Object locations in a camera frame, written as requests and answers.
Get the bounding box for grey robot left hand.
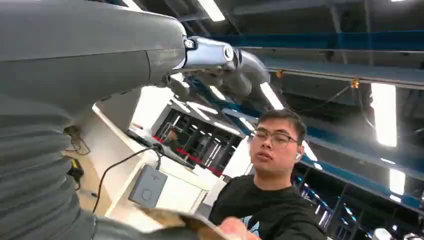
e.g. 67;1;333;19
0;0;276;240

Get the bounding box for thin tangled wire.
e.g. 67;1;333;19
62;125;92;157

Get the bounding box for blue slanted rack beam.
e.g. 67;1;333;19
299;127;424;211

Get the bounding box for white desk panel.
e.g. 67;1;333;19
77;104;229;234

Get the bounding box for person's eyeglasses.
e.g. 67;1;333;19
250;128;301;148

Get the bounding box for person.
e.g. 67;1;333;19
207;109;329;240

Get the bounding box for black clip with yellow mark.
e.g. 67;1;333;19
67;157;85;192

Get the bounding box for blue overhead beam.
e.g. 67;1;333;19
198;30;424;52

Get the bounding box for grey overhead beam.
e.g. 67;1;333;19
259;54;424;91

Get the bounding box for black cable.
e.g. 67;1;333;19
92;145;164;215

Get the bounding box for person's hand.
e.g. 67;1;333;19
217;216;263;240

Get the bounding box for long ceiling light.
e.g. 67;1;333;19
370;82;398;148
197;0;226;23
259;81;285;111
389;168;406;197

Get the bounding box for grey square device box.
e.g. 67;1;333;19
128;164;169;209

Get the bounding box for ribbed grey left arm sleeve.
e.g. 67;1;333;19
0;94;98;240

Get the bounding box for brown card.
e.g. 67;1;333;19
140;207;230;240

